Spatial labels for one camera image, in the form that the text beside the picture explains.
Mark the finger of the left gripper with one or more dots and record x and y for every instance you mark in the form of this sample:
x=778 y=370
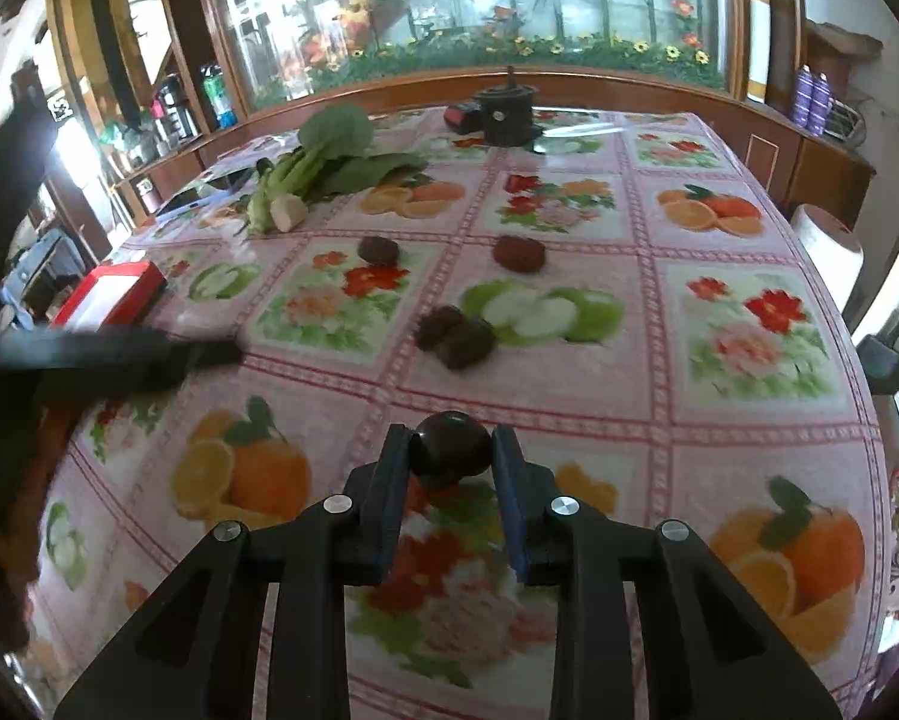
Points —
x=114 y=360

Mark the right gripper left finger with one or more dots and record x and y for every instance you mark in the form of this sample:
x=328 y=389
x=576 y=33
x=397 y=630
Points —
x=191 y=650

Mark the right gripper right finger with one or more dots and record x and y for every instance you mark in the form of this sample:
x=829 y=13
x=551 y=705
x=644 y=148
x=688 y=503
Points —
x=709 y=650

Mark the dark red date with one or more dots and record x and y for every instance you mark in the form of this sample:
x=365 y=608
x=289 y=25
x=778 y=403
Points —
x=519 y=254
x=379 y=251

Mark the reddish date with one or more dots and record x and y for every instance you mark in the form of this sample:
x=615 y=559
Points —
x=435 y=325

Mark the red rimmed white tray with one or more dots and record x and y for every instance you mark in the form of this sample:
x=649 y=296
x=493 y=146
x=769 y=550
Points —
x=120 y=294

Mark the black smartphone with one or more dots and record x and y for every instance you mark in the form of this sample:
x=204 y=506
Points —
x=210 y=189

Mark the green plastic bottle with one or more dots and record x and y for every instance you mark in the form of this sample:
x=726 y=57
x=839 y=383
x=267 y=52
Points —
x=215 y=90

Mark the green bok choy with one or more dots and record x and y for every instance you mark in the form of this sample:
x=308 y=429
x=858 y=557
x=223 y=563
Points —
x=332 y=157

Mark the floral plastic tablecloth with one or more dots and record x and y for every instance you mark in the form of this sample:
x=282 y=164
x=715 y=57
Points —
x=678 y=356

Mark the white paper roll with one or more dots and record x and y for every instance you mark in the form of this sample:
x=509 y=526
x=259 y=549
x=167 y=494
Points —
x=833 y=249

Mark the red black small box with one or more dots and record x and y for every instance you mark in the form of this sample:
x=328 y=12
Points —
x=463 y=118

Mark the black cylindrical grinder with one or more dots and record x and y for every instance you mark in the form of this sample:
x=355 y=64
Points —
x=507 y=113

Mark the purple spray can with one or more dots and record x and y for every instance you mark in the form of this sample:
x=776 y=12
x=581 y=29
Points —
x=802 y=97
x=820 y=104

